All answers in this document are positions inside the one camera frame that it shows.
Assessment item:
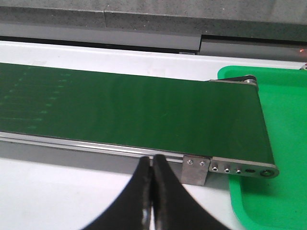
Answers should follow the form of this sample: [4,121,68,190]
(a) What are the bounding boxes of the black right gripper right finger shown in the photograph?
[152,155,228,230]

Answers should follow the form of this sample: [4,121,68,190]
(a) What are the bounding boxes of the steel conveyor bracket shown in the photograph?
[180,155,211,186]

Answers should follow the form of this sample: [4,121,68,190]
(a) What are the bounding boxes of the green conveyor belt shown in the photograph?
[0,63,274,163]

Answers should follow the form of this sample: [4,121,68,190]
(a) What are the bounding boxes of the green plastic tray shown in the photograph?
[218,66,307,230]

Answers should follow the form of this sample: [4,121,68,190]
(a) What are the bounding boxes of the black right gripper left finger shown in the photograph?
[84,157,152,230]

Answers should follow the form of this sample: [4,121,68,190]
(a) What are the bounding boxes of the grey stone counter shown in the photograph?
[0,0,307,62]

